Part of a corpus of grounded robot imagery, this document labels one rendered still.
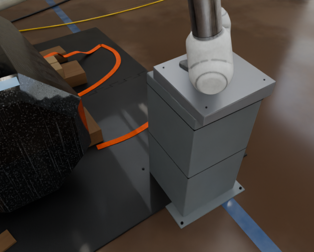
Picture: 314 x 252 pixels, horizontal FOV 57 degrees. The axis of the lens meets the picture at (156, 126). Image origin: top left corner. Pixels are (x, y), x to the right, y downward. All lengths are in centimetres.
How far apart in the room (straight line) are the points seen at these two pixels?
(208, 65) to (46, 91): 83
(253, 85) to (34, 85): 98
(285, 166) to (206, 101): 115
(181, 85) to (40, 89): 67
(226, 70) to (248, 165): 121
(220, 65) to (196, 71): 8
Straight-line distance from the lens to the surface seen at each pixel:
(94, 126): 214
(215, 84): 101
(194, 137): 126
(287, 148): 233
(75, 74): 270
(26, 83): 146
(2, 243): 191
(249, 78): 133
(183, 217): 181
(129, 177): 196
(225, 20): 119
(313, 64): 337
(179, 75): 130
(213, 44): 99
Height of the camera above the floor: 160
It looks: 45 degrees down
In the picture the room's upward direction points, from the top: straight up
